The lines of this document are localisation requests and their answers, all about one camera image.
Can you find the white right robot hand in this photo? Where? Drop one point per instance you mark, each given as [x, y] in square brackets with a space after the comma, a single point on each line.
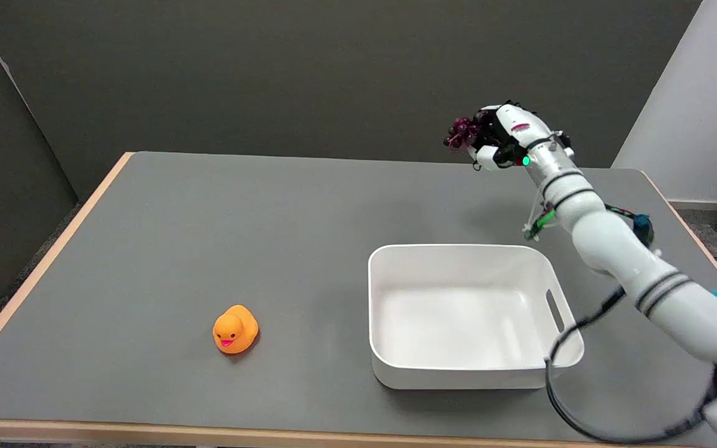
[514, 127]

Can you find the purple grape bunch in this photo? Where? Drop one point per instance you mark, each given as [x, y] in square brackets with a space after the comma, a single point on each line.
[461, 132]

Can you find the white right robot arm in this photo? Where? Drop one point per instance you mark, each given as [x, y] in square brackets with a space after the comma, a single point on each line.
[620, 249]

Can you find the white plastic box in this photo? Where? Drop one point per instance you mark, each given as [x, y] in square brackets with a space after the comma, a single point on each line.
[467, 314]

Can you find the orange rubber duck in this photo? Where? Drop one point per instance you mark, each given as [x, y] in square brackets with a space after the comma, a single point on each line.
[234, 330]

